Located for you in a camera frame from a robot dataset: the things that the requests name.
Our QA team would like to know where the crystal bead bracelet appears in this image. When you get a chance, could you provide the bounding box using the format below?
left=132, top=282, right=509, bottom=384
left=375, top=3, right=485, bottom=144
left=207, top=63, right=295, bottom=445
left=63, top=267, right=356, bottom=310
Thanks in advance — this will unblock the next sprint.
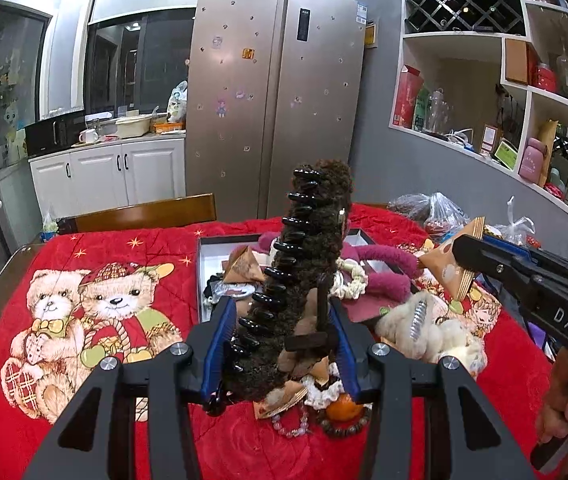
left=271, top=405, right=312, bottom=438

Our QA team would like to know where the white lace scrunchie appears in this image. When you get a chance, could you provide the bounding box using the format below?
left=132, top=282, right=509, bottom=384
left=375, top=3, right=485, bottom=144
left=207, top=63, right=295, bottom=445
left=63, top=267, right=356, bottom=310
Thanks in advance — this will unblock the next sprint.
left=331, top=257, right=367, bottom=298

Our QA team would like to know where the striped snap hair clip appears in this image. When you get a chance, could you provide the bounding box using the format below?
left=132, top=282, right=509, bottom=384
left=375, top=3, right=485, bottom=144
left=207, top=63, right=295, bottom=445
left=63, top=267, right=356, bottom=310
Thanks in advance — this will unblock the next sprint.
left=409, top=300, right=427, bottom=343

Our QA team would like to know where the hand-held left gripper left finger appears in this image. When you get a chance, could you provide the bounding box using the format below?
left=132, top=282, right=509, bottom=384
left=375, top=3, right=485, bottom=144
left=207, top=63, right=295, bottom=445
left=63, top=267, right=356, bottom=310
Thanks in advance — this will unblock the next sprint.
left=24, top=295, right=239, bottom=480

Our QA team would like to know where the black storage box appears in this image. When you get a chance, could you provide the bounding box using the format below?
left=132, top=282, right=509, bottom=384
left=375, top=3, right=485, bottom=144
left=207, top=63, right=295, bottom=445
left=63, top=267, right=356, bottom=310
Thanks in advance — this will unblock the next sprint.
left=196, top=229, right=420, bottom=326

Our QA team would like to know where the wooden bead bracelet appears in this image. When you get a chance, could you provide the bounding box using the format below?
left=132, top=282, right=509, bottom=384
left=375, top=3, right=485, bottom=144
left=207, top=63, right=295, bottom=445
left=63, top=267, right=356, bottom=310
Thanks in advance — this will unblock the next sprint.
left=316, top=402, right=372, bottom=438

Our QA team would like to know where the printed plastic bag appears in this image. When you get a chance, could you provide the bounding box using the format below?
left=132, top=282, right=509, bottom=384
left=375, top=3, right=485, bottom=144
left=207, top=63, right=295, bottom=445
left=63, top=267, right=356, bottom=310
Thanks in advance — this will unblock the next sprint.
left=166, top=80, right=189, bottom=123

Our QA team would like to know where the red jar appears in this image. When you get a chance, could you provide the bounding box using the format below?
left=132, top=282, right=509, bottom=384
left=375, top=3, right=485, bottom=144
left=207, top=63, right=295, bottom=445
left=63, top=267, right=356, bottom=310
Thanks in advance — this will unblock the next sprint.
left=534, top=63, right=558, bottom=92

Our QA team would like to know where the pink plush toy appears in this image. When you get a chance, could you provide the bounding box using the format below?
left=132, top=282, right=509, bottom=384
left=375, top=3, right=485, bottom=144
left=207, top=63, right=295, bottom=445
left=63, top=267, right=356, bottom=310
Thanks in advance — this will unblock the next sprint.
left=256, top=232, right=425, bottom=323

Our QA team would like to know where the brown furry hair claw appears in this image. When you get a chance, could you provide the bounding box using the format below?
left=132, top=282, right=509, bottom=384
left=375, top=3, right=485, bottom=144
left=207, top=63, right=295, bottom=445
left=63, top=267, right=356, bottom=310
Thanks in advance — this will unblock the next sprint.
left=206, top=159, right=354, bottom=413

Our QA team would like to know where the glass sliding door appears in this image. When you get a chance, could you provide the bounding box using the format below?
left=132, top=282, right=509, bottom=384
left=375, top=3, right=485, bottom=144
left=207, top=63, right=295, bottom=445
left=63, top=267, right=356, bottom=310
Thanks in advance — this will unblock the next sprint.
left=0, top=2, right=52, bottom=256

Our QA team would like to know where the dark kitchen window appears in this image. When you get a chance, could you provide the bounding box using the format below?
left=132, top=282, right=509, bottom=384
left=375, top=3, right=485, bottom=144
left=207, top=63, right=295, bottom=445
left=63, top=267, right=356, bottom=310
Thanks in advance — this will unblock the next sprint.
left=84, top=7, right=196, bottom=116

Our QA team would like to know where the cream fluffy hair clip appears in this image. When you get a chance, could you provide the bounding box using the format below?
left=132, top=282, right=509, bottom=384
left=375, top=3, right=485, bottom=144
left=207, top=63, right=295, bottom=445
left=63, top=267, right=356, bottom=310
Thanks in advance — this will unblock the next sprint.
left=376, top=292, right=435, bottom=361

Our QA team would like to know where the green card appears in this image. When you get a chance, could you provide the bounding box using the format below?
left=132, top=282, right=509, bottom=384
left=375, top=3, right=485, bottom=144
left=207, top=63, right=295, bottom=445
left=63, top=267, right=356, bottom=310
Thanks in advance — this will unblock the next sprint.
left=494, top=139, right=520, bottom=168

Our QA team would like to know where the white plastic bag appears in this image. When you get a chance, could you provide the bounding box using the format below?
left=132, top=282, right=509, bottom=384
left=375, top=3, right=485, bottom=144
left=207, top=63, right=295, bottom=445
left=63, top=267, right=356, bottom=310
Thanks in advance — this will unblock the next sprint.
left=494, top=195, right=537, bottom=246

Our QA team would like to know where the red printed bear blanket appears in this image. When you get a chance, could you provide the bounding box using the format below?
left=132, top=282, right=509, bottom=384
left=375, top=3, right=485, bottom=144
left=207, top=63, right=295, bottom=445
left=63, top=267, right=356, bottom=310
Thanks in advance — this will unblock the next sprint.
left=0, top=202, right=560, bottom=480

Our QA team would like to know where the white kitchen cabinet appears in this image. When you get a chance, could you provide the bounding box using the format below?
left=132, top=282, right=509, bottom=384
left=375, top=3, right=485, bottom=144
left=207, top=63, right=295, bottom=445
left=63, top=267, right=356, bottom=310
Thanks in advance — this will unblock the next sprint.
left=29, top=137, right=187, bottom=221

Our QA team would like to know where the cream plastic basin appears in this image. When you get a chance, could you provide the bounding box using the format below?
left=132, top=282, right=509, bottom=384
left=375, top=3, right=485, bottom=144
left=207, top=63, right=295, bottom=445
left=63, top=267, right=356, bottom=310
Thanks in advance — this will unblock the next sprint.
left=114, top=115, right=154, bottom=139

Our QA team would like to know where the black microwave oven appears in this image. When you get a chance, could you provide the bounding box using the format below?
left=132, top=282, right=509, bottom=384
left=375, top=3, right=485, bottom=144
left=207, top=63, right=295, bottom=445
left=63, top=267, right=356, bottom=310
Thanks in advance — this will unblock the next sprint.
left=24, top=114, right=87, bottom=157

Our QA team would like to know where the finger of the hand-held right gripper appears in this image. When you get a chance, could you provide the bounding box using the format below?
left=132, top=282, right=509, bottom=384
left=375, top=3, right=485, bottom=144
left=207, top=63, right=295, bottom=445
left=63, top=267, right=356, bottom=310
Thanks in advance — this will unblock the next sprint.
left=481, top=235, right=568, bottom=283
left=451, top=234, right=532, bottom=308

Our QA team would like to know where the pink container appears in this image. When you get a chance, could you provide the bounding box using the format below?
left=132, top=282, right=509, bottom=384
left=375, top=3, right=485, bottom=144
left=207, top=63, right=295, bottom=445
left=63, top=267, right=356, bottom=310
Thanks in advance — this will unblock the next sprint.
left=519, top=137, right=552, bottom=183

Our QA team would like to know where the brown cardboard box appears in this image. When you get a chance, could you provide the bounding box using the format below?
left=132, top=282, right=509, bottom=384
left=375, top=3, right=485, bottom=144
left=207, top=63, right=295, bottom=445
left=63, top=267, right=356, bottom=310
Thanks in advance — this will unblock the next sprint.
left=505, top=38, right=530, bottom=86

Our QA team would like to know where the white plush rabbit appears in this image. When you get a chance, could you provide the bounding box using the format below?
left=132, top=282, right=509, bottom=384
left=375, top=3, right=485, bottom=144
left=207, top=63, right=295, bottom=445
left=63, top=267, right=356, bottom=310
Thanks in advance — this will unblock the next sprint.
left=429, top=317, right=487, bottom=378

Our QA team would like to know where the white wall shelf unit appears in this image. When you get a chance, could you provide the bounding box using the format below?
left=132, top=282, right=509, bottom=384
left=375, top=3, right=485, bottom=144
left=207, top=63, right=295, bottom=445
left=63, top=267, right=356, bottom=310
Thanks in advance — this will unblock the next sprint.
left=389, top=0, right=568, bottom=238

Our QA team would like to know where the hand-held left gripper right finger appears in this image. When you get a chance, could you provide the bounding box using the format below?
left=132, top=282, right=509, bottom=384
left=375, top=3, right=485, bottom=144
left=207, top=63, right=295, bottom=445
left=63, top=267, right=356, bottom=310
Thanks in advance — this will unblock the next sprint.
left=328, top=297, right=537, bottom=480

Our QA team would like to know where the orange mandarin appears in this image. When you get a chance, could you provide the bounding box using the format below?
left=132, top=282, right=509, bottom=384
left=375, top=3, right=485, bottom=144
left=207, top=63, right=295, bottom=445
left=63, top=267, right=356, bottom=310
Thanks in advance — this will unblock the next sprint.
left=325, top=392, right=365, bottom=423

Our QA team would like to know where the silver double-door refrigerator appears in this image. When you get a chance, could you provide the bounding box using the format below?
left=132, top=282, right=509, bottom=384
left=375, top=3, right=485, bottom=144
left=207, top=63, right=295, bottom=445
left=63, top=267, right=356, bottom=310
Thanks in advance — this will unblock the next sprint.
left=184, top=0, right=367, bottom=221

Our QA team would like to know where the red gift box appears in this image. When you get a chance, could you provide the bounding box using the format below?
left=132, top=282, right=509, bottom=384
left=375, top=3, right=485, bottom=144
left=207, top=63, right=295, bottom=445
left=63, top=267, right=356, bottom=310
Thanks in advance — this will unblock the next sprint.
left=393, top=65, right=424, bottom=130

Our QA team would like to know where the clear plastic bag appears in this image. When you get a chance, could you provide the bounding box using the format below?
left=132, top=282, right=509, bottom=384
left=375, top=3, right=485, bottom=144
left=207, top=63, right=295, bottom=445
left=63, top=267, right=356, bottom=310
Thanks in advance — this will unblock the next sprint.
left=386, top=192, right=470, bottom=238

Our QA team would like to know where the glass pitcher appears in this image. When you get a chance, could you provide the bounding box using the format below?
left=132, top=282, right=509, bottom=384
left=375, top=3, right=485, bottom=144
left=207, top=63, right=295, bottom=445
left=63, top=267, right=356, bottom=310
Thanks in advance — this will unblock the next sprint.
left=426, top=89, right=452, bottom=133

